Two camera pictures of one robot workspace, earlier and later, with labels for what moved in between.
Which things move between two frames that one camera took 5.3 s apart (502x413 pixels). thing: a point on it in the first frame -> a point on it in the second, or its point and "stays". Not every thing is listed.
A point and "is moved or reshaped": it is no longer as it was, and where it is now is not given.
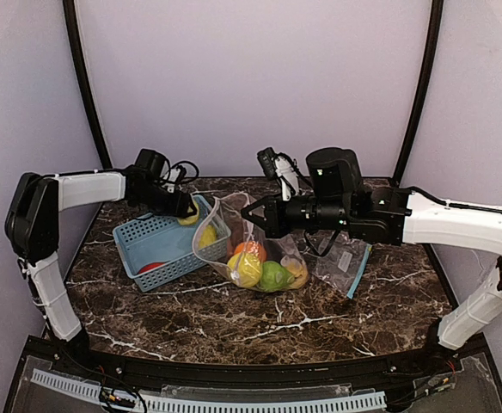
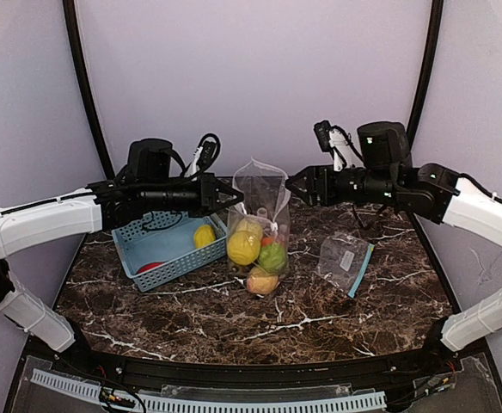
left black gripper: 183,206 -> 209,194
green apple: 273,277 -> 272,257
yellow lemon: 245,268 -> 243,247
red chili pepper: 150,266 stays
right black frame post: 425,77 stays
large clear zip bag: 243,250 is moved or reshaped
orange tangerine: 252,246 -> 266,241
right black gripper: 272,216 -> 320,186
